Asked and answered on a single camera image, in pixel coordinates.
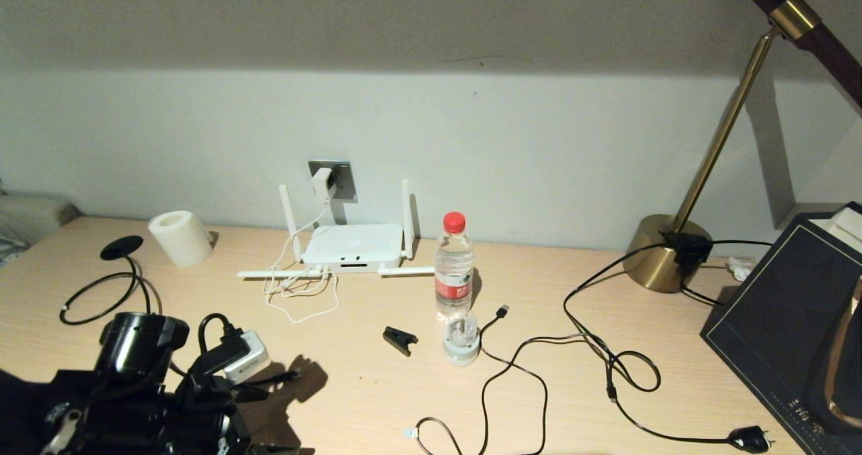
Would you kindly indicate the dark blue gift bag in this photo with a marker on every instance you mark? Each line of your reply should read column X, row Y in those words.
column 781, row 334

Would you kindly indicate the grey cushion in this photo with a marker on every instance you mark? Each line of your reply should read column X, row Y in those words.
column 34, row 213

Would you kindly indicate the small black plastic clip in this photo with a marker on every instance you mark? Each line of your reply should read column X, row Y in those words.
column 399, row 339

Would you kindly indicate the white box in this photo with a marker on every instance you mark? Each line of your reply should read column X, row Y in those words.
column 847, row 229

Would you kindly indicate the white toilet paper roll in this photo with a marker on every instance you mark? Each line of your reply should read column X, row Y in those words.
column 180, row 239

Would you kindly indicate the small white clear-dome humidifier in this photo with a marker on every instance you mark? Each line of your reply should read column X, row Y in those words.
column 462, row 351

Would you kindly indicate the small white crumpled item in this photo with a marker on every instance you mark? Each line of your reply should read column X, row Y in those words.
column 741, row 270

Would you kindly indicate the grey wall power socket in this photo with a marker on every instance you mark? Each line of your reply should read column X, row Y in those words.
column 345, row 178

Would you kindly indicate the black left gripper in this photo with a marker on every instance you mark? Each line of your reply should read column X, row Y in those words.
column 225, row 421

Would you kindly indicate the brass desk lamp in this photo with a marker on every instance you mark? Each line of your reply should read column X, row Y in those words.
column 656, row 260

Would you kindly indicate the black left camera bracket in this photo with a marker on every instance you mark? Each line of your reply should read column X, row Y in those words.
column 219, row 361

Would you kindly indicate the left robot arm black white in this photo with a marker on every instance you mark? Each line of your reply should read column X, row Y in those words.
column 135, row 347

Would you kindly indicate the white wifi router with antennas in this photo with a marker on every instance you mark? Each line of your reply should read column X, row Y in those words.
column 353, row 245

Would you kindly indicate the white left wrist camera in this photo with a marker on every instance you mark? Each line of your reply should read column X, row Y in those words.
column 249, row 357

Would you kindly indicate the patterned fabric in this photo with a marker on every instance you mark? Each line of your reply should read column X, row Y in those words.
column 8, row 248

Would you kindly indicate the clear water bottle red cap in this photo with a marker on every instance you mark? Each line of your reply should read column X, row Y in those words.
column 454, row 287

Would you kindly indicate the black block on lamp base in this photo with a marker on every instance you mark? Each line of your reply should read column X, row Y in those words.
column 690, row 248

